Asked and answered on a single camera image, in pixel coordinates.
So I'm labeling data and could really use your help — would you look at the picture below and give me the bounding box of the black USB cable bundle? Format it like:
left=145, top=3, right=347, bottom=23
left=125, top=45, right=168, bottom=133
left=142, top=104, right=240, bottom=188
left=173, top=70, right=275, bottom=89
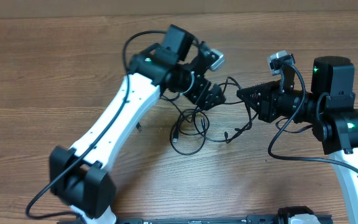
left=135, top=76, right=259, bottom=156

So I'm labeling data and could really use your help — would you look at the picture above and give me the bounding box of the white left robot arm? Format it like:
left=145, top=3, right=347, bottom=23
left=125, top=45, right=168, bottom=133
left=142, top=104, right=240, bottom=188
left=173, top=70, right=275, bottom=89
left=49, top=25, right=226, bottom=223

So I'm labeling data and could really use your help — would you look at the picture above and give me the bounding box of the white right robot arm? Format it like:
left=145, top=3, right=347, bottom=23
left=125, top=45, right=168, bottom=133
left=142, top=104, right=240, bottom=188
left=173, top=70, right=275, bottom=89
left=237, top=52, right=358, bottom=223

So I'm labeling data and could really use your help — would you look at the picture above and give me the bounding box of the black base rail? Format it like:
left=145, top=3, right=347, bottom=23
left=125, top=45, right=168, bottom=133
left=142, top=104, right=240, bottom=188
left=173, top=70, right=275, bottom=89
left=113, top=205, right=334, bottom=224

